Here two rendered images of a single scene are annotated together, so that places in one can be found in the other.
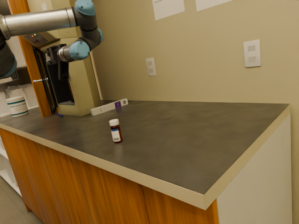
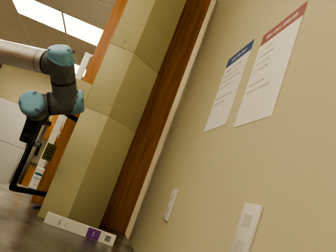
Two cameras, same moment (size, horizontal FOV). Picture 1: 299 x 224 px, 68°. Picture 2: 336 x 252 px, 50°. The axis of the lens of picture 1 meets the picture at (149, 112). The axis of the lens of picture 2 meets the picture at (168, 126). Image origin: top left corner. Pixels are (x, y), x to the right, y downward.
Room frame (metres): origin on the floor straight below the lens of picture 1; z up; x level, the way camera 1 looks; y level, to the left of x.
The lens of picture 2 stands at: (0.35, -0.72, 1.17)
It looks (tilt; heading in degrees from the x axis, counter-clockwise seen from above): 11 degrees up; 35
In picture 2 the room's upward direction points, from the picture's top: 20 degrees clockwise
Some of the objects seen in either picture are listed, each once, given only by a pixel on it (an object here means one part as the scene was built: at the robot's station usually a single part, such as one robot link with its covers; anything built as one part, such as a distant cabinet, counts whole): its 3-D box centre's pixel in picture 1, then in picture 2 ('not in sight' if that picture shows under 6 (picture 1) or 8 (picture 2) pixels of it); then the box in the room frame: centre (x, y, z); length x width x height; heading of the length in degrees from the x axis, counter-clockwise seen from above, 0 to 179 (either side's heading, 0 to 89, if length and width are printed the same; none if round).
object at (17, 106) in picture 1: (17, 106); not in sight; (1.84, 1.07, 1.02); 0.13 x 0.13 x 0.15
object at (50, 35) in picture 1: (37, 35); (76, 97); (1.43, 0.58, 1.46); 0.32 x 0.12 x 0.10; 44
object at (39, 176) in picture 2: (46, 80); (48, 151); (1.42, 0.60, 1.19); 0.30 x 0.01 x 0.40; 17
